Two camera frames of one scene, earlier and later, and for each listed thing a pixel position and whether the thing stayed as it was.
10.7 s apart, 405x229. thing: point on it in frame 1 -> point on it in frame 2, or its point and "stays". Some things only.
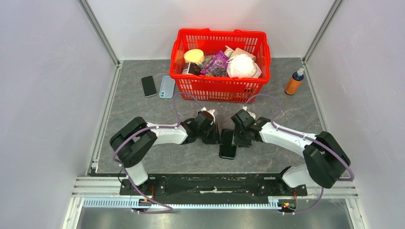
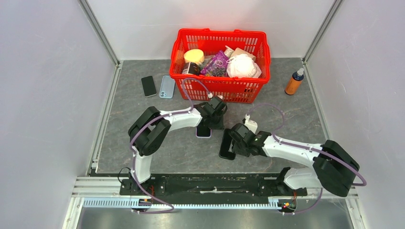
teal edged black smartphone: x=227 y=150 stays
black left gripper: x=216 y=139 -> x=220 y=125
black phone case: x=227 y=150 stays
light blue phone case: x=167 y=87 stays
